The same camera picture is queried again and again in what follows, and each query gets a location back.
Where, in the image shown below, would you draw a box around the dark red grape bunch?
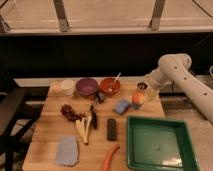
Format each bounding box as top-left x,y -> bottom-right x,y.
61,104 -> 86,122

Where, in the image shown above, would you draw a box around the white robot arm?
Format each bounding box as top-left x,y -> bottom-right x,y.
145,53 -> 213,125

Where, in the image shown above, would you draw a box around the white cup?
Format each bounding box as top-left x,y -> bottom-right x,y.
60,79 -> 75,95

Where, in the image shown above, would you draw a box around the orange bowl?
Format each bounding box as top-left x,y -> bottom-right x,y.
100,77 -> 121,96

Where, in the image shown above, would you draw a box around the dark purple small object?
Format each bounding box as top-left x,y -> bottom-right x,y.
95,92 -> 105,103

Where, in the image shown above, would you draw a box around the white spoon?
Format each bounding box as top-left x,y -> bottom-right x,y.
108,72 -> 121,92

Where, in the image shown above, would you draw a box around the purple bowl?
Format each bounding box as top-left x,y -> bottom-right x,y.
76,78 -> 98,97

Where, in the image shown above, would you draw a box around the blue sponge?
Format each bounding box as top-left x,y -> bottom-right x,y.
114,99 -> 130,115

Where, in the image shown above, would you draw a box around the black rectangular block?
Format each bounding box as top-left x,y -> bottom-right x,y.
107,118 -> 117,141

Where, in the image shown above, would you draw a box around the cream wooden utensils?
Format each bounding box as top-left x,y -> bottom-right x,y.
75,116 -> 92,145

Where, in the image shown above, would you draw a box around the orange carrot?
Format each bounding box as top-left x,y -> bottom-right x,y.
102,144 -> 120,171

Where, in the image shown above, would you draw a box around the green plastic tray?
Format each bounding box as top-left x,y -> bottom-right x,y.
126,116 -> 200,171

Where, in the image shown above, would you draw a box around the grey blue cloth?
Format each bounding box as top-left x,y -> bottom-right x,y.
55,136 -> 79,167

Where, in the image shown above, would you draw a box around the dark chair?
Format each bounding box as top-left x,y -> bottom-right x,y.
0,65 -> 40,171

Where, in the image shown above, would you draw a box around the black handled knife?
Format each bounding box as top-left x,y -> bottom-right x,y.
90,105 -> 97,129

